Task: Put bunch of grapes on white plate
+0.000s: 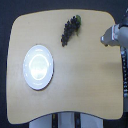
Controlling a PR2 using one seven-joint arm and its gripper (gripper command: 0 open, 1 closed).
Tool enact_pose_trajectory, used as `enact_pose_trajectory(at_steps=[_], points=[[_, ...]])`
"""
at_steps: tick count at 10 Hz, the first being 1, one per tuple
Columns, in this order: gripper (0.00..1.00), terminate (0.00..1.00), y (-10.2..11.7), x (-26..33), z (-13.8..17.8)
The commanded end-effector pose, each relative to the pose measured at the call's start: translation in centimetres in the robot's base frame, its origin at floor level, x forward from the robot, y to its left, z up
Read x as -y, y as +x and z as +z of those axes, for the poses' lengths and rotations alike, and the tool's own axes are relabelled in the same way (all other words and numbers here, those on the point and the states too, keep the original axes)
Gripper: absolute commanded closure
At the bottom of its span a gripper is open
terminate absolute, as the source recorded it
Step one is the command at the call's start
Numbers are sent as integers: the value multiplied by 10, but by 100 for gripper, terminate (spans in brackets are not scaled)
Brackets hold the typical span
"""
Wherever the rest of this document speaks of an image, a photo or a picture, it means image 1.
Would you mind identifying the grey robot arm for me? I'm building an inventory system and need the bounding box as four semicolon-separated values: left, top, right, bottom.
100;8;128;112

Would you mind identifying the white round plate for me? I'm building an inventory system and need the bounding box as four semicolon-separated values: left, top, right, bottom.
23;45;54;90

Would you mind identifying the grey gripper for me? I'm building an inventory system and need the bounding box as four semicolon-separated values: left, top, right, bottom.
100;26;115;46

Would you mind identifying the dark grape bunch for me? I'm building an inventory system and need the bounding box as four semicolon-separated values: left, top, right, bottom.
61;15;81;46

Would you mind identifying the white table base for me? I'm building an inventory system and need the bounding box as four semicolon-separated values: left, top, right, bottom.
29;112;104;128

